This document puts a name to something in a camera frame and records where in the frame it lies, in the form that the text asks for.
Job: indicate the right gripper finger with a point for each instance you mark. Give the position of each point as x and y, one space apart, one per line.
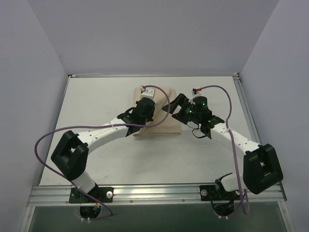
181 100
171 107

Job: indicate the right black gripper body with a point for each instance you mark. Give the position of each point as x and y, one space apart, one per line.
180 109

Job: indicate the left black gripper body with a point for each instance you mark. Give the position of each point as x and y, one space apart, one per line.
147 115

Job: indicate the beige cloth surgical kit wrap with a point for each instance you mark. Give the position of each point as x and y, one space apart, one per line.
169 126

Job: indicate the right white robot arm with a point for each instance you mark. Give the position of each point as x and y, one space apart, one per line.
217 130

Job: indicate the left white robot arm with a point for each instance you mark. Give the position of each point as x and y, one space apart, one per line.
71 153

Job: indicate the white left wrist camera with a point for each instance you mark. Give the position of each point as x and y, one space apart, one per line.
147 92

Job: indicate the back aluminium rail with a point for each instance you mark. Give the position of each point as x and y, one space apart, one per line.
102 75

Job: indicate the aluminium rail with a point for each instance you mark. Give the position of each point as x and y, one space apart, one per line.
251 120
102 75
122 195

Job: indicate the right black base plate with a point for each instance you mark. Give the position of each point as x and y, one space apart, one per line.
213 193

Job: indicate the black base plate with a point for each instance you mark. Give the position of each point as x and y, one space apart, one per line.
213 193
103 194

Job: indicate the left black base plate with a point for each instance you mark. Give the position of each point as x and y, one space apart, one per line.
103 194

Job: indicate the right side aluminium rail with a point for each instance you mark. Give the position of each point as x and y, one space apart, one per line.
251 120

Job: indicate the front aluminium rail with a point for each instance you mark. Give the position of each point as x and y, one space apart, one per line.
122 195

